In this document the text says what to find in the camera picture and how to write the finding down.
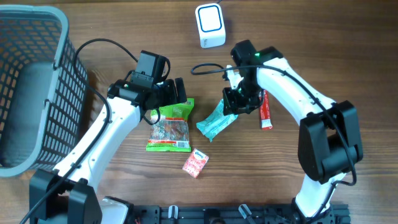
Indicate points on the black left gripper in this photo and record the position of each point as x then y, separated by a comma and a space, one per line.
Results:
172, 98

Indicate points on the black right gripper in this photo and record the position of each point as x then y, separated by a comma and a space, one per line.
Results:
235, 106

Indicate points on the red snack stick packet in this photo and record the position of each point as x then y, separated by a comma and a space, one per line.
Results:
264, 113

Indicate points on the green gummy candy bag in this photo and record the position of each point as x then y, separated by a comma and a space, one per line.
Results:
171, 132

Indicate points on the teal snack packet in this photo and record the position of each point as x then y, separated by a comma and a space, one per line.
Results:
216, 122

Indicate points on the red tissue pack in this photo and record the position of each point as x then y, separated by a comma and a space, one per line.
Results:
195, 163

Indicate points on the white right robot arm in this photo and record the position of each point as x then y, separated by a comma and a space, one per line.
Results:
329, 141

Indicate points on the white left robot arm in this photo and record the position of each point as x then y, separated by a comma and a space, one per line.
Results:
68, 193

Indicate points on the white barcode scanner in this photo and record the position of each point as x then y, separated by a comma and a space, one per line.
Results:
210, 25

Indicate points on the grey plastic shopping basket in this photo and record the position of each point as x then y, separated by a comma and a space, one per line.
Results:
42, 89

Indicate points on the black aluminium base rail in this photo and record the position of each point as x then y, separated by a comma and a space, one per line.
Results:
268, 214

